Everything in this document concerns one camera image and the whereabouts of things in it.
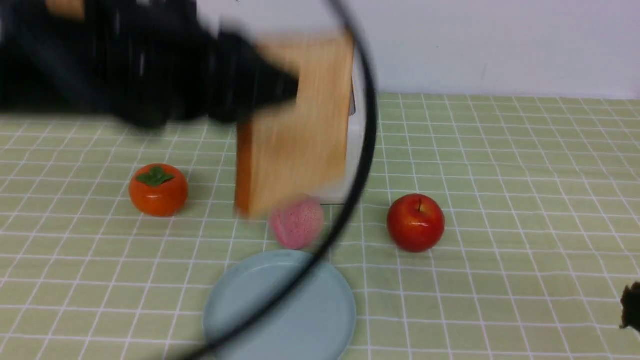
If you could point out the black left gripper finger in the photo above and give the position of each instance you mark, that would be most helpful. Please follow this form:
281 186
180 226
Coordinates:
246 82

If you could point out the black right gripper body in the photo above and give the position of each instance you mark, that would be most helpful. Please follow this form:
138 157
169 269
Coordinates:
630 303

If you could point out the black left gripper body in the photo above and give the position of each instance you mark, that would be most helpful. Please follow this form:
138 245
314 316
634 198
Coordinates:
143 62

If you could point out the toast slice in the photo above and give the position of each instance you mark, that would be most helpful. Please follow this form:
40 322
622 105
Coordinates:
300 148

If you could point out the white two-slot toaster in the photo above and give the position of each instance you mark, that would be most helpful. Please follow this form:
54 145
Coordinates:
356 150

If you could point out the orange persimmon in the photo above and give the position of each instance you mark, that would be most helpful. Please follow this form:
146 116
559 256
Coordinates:
159 190

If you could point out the green checkered tablecloth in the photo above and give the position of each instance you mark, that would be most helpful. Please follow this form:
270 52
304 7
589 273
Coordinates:
541 205

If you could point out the pink peach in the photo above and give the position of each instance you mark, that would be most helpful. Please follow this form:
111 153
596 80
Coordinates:
299 224

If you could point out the red apple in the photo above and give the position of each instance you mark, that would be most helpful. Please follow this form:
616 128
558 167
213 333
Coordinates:
415 223

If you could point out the light blue plate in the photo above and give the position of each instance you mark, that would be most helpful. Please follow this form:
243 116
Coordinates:
317 322

